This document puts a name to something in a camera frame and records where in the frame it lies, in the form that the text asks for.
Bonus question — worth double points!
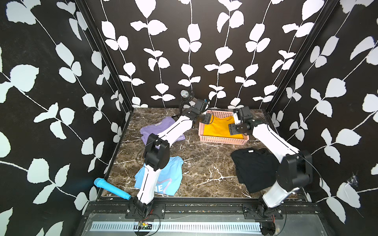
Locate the yellow t-shirt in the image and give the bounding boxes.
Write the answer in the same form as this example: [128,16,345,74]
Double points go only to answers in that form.
[203,116,244,139]

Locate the black t-shirt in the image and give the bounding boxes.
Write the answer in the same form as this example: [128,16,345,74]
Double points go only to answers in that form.
[230,147,280,193]

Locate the light blue t-shirt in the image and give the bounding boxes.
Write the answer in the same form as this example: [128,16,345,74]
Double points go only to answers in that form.
[134,155,184,196]

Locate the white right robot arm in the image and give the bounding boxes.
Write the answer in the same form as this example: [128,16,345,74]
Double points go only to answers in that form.
[229,107,314,219]

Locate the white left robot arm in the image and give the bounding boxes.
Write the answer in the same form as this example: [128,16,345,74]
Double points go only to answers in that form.
[132,99,211,216]

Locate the pink perforated plastic basket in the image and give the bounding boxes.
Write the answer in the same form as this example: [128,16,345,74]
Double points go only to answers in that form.
[198,110,249,145]

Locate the purple folded t-shirt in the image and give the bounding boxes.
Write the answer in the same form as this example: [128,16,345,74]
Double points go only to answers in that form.
[140,117,175,145]

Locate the small electronics board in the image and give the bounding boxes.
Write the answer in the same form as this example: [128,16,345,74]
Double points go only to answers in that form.
[137,222,153,231]

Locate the perforated metal cable tray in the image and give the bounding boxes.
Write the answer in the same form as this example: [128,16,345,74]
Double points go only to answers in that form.
[89,221,261,234]

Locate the blue cylindrical handle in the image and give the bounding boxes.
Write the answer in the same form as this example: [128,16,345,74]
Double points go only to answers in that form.
[94,178,132,200]

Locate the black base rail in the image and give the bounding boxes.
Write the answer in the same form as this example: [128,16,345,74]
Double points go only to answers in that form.
[84,197,321,221]

